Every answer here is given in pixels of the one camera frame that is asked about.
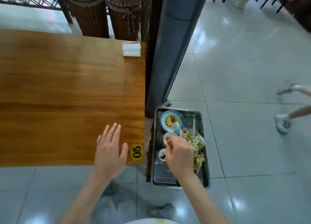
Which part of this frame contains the dark wooden table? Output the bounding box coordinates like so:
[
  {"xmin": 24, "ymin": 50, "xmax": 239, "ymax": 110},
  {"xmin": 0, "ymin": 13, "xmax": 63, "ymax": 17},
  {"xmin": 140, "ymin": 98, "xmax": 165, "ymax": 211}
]
[{"xmin": 0, "ymin": 28, "xmax": 147, "ymax": 168}]

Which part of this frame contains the dark wooden furniture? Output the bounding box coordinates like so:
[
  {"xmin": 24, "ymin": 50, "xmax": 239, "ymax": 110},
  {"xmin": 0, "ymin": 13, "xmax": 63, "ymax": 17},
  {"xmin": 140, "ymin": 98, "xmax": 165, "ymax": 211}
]
[{"xmin": 211, "ymin": 0, "xmax": 311, "ymax": 35}]

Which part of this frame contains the brown wicker lidded basket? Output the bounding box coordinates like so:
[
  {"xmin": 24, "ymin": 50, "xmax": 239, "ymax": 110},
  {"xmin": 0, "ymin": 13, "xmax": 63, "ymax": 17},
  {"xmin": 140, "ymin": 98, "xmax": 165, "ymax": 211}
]
[
  {"xmin": 61, "ymin": 0, "xmax": 110, "ymax": 39},
  {"xmin": 104, "ymin": 0, "xmax": 142, "ymax": 41}
]

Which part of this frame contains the person's white right shoe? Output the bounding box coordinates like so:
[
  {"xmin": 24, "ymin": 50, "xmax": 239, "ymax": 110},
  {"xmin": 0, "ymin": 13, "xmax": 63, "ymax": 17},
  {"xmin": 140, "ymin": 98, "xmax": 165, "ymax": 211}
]
[{"xmin": 149, "ymin": 204, "xmax": 177, "ymax": 219}]

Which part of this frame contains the yellow oval number sticker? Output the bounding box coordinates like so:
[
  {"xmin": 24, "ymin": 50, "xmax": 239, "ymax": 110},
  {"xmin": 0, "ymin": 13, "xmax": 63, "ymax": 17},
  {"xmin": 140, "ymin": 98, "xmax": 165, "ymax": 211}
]
[{"xmin": 130, "ymin": 142, "xmax": 144, "ymax": 165}]

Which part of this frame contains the blue rimmed plate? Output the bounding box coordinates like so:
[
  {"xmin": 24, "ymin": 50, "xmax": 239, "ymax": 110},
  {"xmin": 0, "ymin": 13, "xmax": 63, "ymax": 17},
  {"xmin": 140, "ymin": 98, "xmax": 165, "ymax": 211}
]
[{"xmin": 160, "ymin": 110, "xmax": 185, "ymax": 132}]

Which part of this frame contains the person's right hand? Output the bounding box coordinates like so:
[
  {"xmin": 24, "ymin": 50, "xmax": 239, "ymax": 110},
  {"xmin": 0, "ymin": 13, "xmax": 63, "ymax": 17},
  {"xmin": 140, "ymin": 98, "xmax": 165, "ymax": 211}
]
[{"xmin": 166, "ymin": 136, "xmax": 199, "ymax": 185}]

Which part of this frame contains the metal tray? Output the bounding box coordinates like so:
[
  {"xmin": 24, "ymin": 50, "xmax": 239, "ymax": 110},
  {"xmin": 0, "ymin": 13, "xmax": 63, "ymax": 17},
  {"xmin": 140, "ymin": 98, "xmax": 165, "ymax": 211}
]
[{"xmin": 151, "ymin": 107, "xmax": 211, "ymax": 189}]

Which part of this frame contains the dark wooden lattice screen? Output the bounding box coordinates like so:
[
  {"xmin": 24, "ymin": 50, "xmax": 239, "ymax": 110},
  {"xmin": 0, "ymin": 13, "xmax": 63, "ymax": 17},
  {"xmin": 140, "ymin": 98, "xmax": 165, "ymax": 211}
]
[
  {"xmin": 0, "ymin": 0, "xmax": 73, "ymax": 24},
  {"xmin": 140, "ymin": 0, "xmax": 152, "ymax": 44}
]

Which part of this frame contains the person's right forearm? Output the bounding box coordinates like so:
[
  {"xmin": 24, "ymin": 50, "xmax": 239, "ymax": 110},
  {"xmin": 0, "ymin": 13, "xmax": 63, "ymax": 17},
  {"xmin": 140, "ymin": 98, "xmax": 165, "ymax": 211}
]
[{"xmin": 181, "ymin": 174, "xmax": 230, "ymax": 224}]

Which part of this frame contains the person's left forearm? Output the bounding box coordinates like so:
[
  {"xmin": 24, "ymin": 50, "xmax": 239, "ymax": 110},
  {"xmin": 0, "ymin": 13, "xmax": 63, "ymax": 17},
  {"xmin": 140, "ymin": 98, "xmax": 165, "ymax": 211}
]
[{"xmin": 59, "ymin": 175, "xmax": 115, "ymax": 224}]

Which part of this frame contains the person's white shoe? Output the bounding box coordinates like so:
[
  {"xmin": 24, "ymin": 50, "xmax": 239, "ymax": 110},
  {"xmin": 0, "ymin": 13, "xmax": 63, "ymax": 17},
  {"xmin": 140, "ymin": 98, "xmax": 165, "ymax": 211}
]
[
  {"xmin": 277, "ymin": 83, "xmax": 297, "ymax": 96},
  {"xmin": 274, "ymin": 114, "xmax": 292, "ymax": 135},
  {"xmin": 149, "ymin": 204, "xmax": 177, "ymax": 219}
]

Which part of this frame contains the grey blue pillar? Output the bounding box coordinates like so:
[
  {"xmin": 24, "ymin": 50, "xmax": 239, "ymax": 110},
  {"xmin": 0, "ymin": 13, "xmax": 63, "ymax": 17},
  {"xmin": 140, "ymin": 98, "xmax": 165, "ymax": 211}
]
[{"xmin": 145, "ymin": 0, "xmax": 211, "ymax": 110}]

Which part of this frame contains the person's left hand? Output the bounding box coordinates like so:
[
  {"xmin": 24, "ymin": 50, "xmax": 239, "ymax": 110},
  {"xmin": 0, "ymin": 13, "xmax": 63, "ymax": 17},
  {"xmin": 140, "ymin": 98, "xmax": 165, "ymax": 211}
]
[{"xmin": 93, "ymin": 123, "xmax": 129, "ymax": 183}]

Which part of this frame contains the white paper napkin pack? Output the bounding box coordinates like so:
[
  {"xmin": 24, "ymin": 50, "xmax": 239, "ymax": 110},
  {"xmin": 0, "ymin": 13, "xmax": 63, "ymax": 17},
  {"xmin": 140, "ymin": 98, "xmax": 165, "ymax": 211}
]
[{"xmin": 122, "ymin": 42, "xmax": 142, "ymax": 58}]

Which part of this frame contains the dark wooden post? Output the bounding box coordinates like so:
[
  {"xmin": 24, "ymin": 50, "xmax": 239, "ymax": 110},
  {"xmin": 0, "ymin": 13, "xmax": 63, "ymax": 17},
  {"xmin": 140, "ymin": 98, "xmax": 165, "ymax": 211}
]
[{"xmin": 144, "ymin": 0, "xmax": 166, "ymax": 117}]

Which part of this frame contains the pile of used napkins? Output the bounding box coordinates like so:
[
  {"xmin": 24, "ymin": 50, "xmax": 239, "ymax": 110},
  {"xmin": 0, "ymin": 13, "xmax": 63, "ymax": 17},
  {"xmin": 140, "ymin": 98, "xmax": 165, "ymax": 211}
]
[{"xmin": 181, "ymin": 128, "xmax": 206, "ymax": 173}]

